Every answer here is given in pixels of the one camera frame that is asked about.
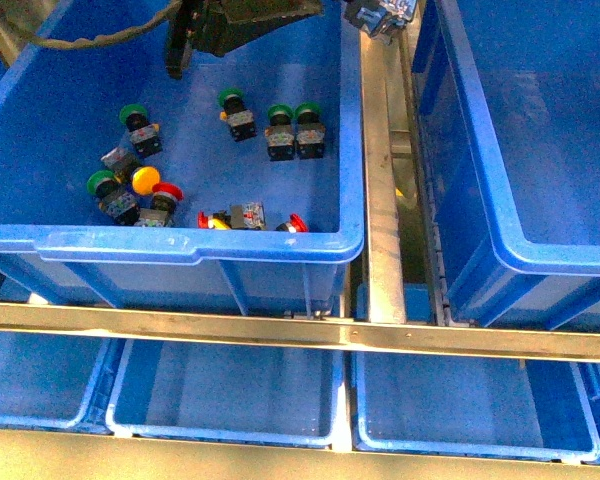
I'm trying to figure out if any metal rack divider rail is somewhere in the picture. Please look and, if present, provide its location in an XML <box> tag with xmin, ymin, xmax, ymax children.
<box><xmin>357</xmin><ymin>24</ymin><xmax>449</xmax><ymax>326</ymax></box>

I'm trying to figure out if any blue target bin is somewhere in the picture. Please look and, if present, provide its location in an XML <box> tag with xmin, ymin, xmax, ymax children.
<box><xmin>412</xmin><ymin>1</ymin><xmax>600</xmax><ymax>332</ymax></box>

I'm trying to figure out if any green button pair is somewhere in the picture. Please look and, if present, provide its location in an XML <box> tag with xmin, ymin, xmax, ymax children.
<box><xmin>295</xmin><ymin>102</ymin><xmax>326</xmax><ymax>160</ymax></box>
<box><xmin>265</xmin><ymin>104</ymin><xmax>295</xmax><ymax>161</ymax></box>

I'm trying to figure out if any green button pair right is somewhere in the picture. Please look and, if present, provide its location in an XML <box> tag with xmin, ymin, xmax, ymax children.
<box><xmin>295</xmin><ymin>102</ymin><xmax>326</xmax><ymax>160</ymax></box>

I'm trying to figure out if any red button beside yellow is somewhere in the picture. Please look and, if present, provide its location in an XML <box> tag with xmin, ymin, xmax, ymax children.
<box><xmin>135</xmin><ymin>182</ymin><xmax>184</xmax><ymax>228</ymax></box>

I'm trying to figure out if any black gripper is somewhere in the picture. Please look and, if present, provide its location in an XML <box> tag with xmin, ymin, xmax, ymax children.
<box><xmin>165</xmin><ymin>0</ymin><xmax>324</xmax><ymax>80</ymax></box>

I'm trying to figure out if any red button front right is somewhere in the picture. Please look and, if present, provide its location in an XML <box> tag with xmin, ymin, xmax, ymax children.
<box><xmin>275</xmin><ymin>213</ymin><xmax>309</xmax><ymax>233</ymax></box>

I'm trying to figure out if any green button far left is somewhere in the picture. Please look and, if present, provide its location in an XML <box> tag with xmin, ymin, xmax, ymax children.
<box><xmin>119</xmin><ymin>103</ymin><xmax>163</xmax><ymax>158</ymax></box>

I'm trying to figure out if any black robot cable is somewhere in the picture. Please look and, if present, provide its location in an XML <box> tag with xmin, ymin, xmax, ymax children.
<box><xmin>0</xmin><ymin>0</ymin><xmax>186</xmax><ymax>50</ymax></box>

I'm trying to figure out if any blue source bin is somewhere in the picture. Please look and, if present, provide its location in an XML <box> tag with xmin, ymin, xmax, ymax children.
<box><xmin>0</xmin><ymin>1</ymin><xmax>364</xmax><ymax>315</ymax></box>

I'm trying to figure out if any red button front left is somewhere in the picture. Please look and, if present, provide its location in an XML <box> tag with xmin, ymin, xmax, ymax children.
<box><xmin>197</xmin><ymin>202</ymin><xmax>266</xmax><ymax>231</ymax></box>

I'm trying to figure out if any green button lower left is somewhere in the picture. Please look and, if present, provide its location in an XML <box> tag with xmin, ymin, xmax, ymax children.
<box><xmin>86</xmin><ymin>170</ymin><xmax>140</xmax><ymax>226</ymax></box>

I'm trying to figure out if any yellow push button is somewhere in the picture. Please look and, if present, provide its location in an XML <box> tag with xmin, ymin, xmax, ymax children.
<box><xmin>101</xmin><ymin>147</ymin><xmax>161</xmax><ymax>196</ymax></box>
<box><xmin>209</xmin><ymin>217</ymin><xmax>231</xmax><ymax>230</ymax></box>

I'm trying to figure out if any lower blue bin middle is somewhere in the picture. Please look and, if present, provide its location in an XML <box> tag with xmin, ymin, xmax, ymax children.
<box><xmin>106</xmin><ymin>340</ymin><xmax>343</xmax><ymax>448</ymax></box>

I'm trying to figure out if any red mushroom push button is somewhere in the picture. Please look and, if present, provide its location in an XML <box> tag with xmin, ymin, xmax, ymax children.
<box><xmin>344</xmin><ymin>0</ymin><xmax>418</xmax><ymax>45</ymax></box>

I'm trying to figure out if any metal front shelf rail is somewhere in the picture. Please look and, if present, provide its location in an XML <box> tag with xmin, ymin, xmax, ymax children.
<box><xmin>0</xmin><ymin>303</ymin><xmax>600</xmax><ymax>363</ymax></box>

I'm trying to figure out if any green button pair left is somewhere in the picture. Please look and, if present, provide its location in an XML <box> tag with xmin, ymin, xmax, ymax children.
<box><xmin>265</xmin><ymin>104</ymin><xmax>295</xmax><ymax>161</ymax></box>

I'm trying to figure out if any lower blue bin right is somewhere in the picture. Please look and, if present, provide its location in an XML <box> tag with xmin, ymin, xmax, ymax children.
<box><xmin>351</xmin><ymin>353</ymin><xmax>600</xmax><ymax>463</ymax></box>

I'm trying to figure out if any lower blue bin left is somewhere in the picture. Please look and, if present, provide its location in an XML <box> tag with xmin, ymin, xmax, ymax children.
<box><xmin>0</xmin><ymin>332</ymin><xmax>125</xmax><ymax>435</ymax></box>

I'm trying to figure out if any green button near centre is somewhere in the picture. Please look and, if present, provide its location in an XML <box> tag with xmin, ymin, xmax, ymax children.
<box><xmin>218</xmin><ymin>87</ymin><xmax>257</xmax><ymax>142</ymax></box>

